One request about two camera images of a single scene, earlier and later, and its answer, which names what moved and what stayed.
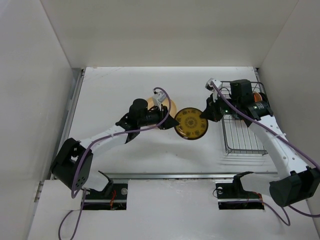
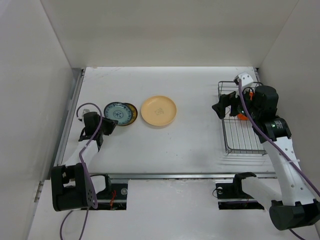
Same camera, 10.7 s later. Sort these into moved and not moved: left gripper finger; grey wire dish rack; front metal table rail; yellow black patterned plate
Moved: yellow black patterned plate; left gripper finger
Not moved: grey wire dish rack; front metal table rail
